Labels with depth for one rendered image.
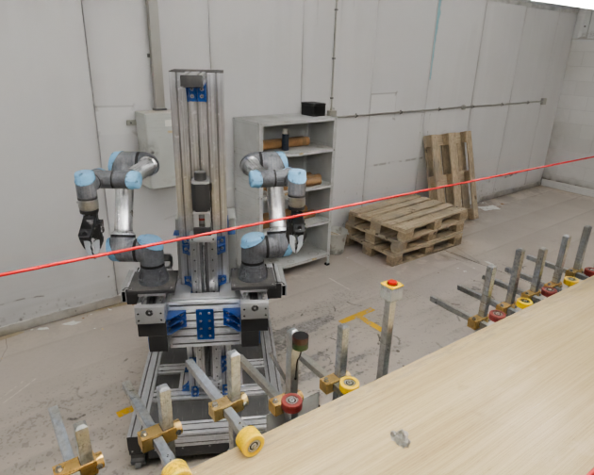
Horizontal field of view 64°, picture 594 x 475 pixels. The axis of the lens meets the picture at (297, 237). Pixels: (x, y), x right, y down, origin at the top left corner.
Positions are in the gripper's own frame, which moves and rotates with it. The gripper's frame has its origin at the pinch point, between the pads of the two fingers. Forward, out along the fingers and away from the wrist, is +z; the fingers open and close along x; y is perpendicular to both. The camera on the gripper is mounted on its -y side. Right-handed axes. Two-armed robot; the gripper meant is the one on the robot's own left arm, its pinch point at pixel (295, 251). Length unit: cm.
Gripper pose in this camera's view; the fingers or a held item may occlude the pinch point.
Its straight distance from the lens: 208.4
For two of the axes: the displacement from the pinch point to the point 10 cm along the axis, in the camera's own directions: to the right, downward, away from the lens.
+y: -1.4, -3.6, 9.2
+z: -0.3, 9.3, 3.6
